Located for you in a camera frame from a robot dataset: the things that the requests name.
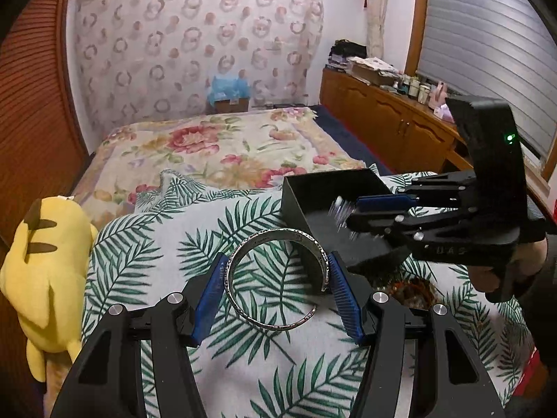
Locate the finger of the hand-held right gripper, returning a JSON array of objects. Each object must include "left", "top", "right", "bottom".
[
  {"left": 346, "top": 204, "right": 475, "bottom": 245},
  {"left": 354, "top": 171, "right": 477, "bottom": 212}
]

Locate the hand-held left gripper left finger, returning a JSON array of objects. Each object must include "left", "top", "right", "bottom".
[{"left": 50, "top": 255, "right": 231, "bottom": 418}]

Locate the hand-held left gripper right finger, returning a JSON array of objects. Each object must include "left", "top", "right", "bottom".
[{"left": 327, "top": 251, "right": 508, "bottom": 418}]

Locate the white pearl necklace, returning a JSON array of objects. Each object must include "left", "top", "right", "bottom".
[{"left": 328, "top": 196, "right": 360, "bottom": 240}]

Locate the black jewelry box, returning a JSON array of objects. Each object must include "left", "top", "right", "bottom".
[{"left": 281, "top": 166, "right": 412, "bottom": 279}]

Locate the silver engraved bangle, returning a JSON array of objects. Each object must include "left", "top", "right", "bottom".
[{"left": 225, "top": 227, "right": 325, "bottom": 329}]

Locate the person's right forearm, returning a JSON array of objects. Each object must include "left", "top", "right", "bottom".
[{"left": 516, "top": 233, "right": 557, "bottom": 358}]

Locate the person's right hand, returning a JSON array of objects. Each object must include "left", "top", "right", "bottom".
[{"left": 468, "top": 239, "right": 550, "bottom": 294}]

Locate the navy bed sheet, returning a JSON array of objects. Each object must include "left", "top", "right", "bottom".
[{"left": 313, "top": 104, "right": 392, "bottom": 175}]

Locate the wooden cabinet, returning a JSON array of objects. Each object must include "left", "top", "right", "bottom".
[{"left": 320, "top": 66, "right": 557, "bottom": 227}]

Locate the green leaf print cloth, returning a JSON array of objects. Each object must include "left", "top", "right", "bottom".
[{"left": 80, "top": 163, "right": 538, "bottom": 418}]

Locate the group of small bottles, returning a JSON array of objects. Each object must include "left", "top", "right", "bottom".
[{"left": 394, "top": 74, "right": 431, "bottom": 103}]

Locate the grey window blind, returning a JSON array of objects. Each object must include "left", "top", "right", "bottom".
[{"left": 415, "top": 0, "right": 557, "bottom": 162}]

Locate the floral print flat box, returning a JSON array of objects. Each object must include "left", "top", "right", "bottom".
[{"left": 346, "top": 56, "right": 401, "bottom": 85}]

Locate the floral blanket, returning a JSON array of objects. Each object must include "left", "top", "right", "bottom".
[{"left": 70, "top": 107, "right": 370, "bottom": 218}]

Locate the stack of folded clothes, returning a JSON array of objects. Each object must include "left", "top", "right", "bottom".
[{"left": 326, "top": 39, "right": 368, "bottom": 72}]

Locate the yellow plush toy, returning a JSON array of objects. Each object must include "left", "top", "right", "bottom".
[{"left": 0, "top": 196, "right": 100, "bottom": 381}]

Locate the brown cardboard box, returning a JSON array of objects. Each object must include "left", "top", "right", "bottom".
[{"left": 213, "top": 98, "right": 251, "bottom": 114}]

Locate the blue plastic bag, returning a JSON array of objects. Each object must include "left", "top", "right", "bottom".
[{"left": 206, "top": 74, "right": 253, "bottom": 105}]

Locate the cream side curtain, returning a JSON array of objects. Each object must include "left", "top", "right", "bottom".
[{"left": 363, "top": 0, "right": 392, "bottom": 59}]

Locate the circle patterned curtain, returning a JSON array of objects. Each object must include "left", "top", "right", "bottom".
[{"left": 72, "top": 0, "right": 325, "bottom": 129}]

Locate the wooden louvered wardrobe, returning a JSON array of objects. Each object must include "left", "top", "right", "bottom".
[{"left": 0, "top": 0, "right": 95, "bottom": 418}]

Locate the reddish brown beaded bracelet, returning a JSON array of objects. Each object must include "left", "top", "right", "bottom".
[{"left": 376, "top": 276, "right": 436, "bottom": 310}]

